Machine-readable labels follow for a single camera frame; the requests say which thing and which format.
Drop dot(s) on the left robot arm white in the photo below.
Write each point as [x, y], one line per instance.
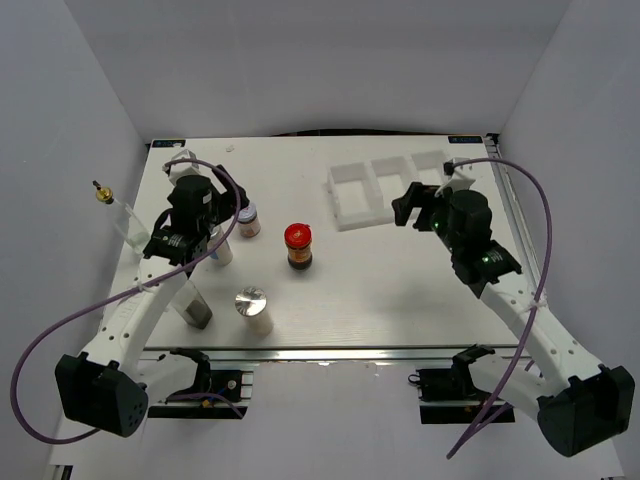
[104, 386]

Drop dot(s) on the glass bottle gold spout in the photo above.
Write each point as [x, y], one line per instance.
[124, 219]

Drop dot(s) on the white three-slot organizer tray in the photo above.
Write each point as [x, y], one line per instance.
[361, 192]

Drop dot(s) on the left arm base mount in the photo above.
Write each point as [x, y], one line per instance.
[214, 393]

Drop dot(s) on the white tube bottle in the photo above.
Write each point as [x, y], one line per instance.
[221, 253]

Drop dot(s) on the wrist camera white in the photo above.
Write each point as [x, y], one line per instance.
[455, 177]
[184, 166]

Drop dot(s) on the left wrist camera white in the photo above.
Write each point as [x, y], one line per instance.
[184, 166]

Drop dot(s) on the silver lid white shaker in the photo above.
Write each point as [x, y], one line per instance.
[251, 304]

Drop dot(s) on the aluminium rail front edge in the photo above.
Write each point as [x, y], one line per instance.
[331, 354]

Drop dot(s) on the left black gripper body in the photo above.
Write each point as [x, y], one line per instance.
[242, 203]

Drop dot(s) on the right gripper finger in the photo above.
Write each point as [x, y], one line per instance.
[420, 191]
[403, 207]

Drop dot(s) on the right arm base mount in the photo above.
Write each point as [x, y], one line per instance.
[447, 395]

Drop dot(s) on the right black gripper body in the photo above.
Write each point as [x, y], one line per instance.
[433, 214]

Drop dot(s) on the purple lid spice jar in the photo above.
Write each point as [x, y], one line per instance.
[248, 223]

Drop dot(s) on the clear bottle dark contents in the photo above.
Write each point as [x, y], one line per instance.
[192, 307]

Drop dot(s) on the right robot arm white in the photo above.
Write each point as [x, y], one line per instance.
[575, 399]

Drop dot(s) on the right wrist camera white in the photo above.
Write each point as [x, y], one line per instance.
[455, 177]

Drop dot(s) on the red lid sauce jar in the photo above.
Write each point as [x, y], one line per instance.
[298, 240]

